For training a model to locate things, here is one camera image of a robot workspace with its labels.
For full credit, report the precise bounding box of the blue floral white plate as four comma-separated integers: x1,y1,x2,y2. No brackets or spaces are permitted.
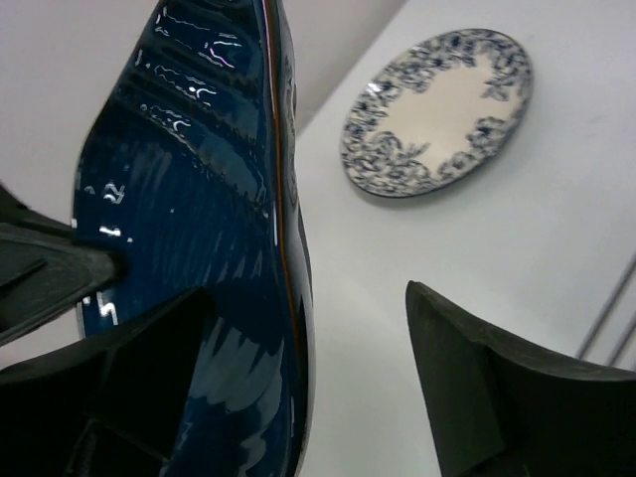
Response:
339,29,534,199

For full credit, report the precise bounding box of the dark blue leaf dish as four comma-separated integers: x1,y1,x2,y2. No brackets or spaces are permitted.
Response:
73,1,315,476

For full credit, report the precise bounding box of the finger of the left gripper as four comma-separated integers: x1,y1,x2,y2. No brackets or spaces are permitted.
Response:
1,187,124,343

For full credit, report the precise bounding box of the grey wire dish rack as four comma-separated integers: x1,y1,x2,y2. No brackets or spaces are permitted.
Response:
576,254,635,367

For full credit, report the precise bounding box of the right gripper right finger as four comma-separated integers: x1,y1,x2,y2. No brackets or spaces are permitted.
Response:
405,281,635,476

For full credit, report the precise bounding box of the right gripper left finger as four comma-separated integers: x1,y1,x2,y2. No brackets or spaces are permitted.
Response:
1,288,215,476

